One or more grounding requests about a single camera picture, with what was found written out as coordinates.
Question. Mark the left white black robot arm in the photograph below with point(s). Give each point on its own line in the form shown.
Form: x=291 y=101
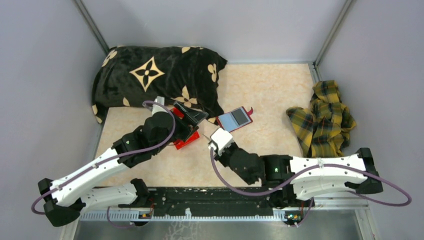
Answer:
x=67 y=198

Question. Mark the yellow plaid cloth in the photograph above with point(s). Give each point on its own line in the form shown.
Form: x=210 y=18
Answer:
x=322 y=129

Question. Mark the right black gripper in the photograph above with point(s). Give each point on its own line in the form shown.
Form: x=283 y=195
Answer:
x=220 y=156

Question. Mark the dark card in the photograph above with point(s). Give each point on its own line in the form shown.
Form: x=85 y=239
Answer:
x=240 y=116

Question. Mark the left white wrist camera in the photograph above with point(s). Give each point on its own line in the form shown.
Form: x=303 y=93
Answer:
x=159 y=105

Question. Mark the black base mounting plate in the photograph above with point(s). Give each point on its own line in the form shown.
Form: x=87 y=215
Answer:
x=215 y=202

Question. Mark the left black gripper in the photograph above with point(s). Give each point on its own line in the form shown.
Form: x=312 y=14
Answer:
x=194 y=116

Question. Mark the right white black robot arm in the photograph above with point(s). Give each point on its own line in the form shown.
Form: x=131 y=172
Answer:
x=299 y=178

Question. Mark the black floral pillow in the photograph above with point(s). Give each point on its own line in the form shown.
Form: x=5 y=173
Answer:
x=130 y=75

